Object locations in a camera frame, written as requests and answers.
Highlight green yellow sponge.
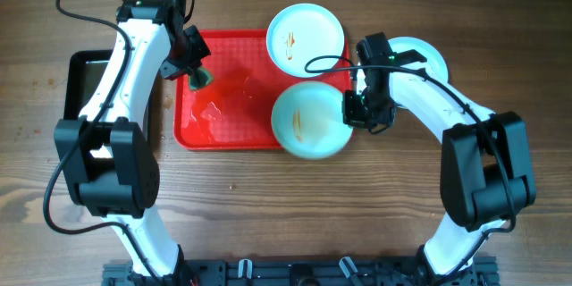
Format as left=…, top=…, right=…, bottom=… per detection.
left=189, top=66, right=214, bottom=91

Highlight white plate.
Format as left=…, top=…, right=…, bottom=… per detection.
left=353, top=32, right=449, bottom=114
left=271, top=81, right=353, bottom=160
left=265, top=4, right=345, bottom=78

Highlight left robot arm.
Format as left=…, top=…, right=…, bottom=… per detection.
left=54, top=0, right=213, bottom=285

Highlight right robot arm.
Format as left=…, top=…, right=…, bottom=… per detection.
left=342, top=33, right=536, bottom=285

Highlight red plastic tray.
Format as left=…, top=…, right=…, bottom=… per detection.
left=173, top=29, right=357, bottom=152

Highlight black water basin tray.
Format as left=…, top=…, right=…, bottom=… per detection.
left=63, top=48, right=156, bottom=144

